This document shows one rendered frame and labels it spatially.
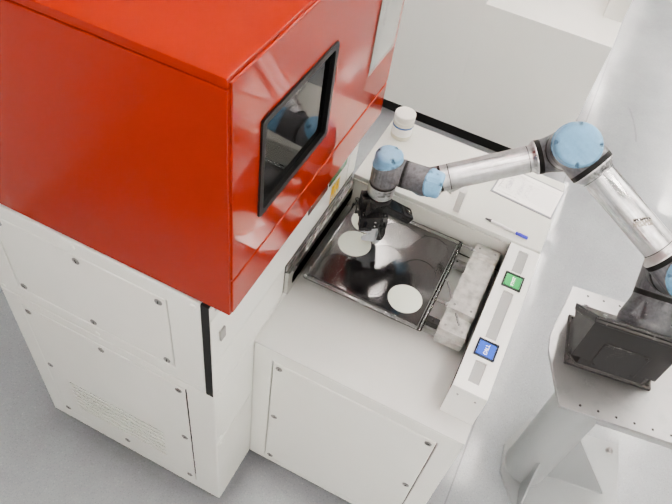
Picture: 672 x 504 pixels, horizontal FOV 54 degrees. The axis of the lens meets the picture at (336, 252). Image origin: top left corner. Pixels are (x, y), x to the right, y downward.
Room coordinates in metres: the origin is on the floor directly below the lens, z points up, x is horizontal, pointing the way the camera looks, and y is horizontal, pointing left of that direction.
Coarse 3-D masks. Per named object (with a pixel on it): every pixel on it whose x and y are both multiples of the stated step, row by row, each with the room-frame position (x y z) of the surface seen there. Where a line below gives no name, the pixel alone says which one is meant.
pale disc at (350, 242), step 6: (342, 234) 1.34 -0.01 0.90; (348, 234) 1.34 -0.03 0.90; (354, 234) 1.35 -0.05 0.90; (360, 234) 1.35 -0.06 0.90; (342, 240) 1.31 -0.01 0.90; (348, 240) 1.32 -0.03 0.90; (354, 240) 1.32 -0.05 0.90; (360, 240) 1.33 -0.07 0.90; (342, 246) 1.29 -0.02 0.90; (348, 246) 1.29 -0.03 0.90; (354, 246) 1.30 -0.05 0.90; (360, 246) 1.30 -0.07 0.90; (366, 246) 1.31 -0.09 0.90; (348, 252) 1.27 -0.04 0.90; (354, 252) 1.28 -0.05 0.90; (360, 252) 1.28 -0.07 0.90; (366, 252) 1.28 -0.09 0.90
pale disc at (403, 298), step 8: (392, 288) 1.17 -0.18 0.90; (400, 288) 1.17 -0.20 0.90; (408, 288) 1.18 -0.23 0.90; (392, 296) 1.14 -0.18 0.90; (400, 296) 1.14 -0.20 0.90; (408, 296) 1.15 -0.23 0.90; (416, 296) 1.16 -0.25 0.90; (392, 304) 1.11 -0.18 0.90; (400, 304) 1.12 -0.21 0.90; (408, 304) 1.12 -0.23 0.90; (416, 304) 1.13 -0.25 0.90; (408, 312) 1.09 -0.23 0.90
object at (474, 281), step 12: (468, 264) 1.33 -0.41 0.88; (480, 264) 1.34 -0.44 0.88; (468, 276) 1.28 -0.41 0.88; (480, 276) 1.29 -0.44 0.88; (456, 288) 1.23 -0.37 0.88; (468, 288) 1.24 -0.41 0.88; (480, 288) 1.24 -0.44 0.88; (468, 300) 1.19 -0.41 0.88; (480, 300) 1.20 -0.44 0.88; (456, 324) 1.10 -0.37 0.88; (468, 324) 1.11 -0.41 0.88; (444, 336) 1.05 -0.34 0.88; (456, 348) 1.03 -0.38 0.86
